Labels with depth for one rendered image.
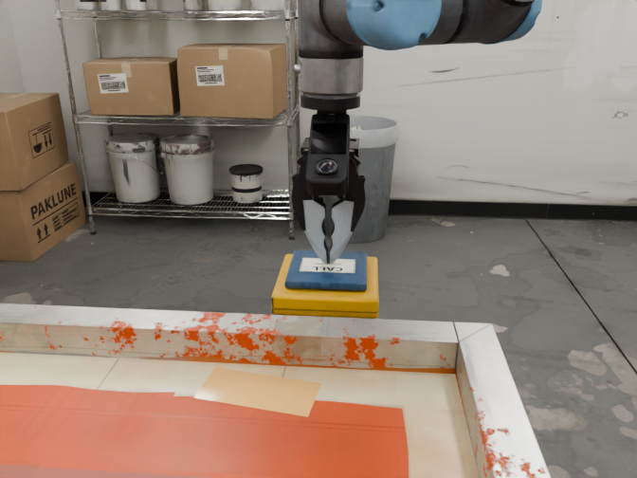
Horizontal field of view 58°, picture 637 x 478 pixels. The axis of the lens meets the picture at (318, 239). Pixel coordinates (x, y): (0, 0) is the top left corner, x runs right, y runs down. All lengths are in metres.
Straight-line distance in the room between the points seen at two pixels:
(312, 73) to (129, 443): 0.42
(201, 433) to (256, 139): 3.29
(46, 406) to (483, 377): 0.37
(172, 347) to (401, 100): 3.14
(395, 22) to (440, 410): 0.34
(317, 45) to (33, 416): 0.46
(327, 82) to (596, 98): 3.26
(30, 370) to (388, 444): 0.34
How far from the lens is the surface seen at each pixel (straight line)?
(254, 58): 3.16
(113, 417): 0.54
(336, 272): 0.72
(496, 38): 0.68
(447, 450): 0.49
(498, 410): 0.48
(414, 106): 3.63
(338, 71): 0.66
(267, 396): 0.53
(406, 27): 0.56
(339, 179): 0.61
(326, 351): 0.56
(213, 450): 0.49
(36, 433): 0.54
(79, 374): 0.60
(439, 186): 3.76
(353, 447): 0.48
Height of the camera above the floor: 1.28
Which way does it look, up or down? 22 degrees down
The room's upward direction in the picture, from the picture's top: straight up
